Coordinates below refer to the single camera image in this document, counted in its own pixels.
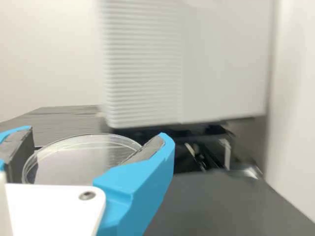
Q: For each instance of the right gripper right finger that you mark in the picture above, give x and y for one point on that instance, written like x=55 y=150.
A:
x=137 y=189

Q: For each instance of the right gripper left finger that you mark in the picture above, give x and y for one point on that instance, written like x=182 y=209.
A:
x=17 y=145

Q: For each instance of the petri dish lid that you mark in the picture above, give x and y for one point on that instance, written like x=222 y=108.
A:
x=73 y=157

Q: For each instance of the black platform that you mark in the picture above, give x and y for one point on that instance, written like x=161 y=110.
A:
x=64 y=115

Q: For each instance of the incubator door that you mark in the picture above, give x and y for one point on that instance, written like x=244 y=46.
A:
x=147 y=73

